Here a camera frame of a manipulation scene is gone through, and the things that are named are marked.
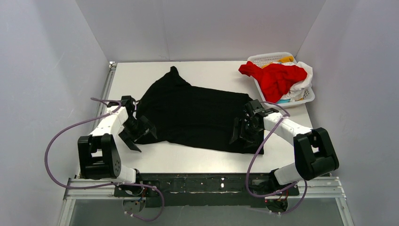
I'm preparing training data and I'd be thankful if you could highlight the white plastic laundry basket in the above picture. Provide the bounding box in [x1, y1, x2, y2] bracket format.
[239, 52, 315, 107]

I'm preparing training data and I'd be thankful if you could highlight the yellow t shirt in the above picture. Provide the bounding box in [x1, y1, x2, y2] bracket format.
[262, 56, 294, 68]

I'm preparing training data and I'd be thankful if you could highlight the black t shirt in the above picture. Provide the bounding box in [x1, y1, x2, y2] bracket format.
[136, 66, 251, 153]

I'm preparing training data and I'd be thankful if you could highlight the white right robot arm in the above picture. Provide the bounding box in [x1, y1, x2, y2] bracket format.
[230, 100, 339, 187]

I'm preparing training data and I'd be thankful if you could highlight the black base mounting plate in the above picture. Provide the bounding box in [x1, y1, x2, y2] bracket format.
[78, 172, 300, 208]

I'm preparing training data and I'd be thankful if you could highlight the white t shirt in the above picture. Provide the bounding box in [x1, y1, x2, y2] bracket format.
[281, 62, 313, 102]

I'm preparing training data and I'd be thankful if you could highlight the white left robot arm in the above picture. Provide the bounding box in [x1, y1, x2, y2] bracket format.
[78, 96, 157, 183]

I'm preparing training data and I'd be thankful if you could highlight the light blue t shirt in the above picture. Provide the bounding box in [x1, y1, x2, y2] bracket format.
[277, 99, 291, 104]

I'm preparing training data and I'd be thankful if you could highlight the red t shirt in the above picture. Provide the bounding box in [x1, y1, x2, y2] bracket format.
[239, 61, 307, 103]

